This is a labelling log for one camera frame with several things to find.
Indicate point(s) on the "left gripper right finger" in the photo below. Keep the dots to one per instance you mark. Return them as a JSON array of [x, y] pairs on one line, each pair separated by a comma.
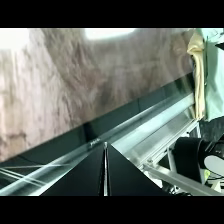
[[130, 180]]

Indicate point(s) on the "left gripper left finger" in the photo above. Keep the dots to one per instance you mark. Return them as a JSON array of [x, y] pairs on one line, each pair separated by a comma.
[[83, 180]]

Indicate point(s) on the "pale green shirt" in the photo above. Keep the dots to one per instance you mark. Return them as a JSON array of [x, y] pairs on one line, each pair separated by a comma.
[[215, 83]]

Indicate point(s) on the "beige garment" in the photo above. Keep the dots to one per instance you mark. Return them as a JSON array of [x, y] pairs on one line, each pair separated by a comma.
[[197, 66]]

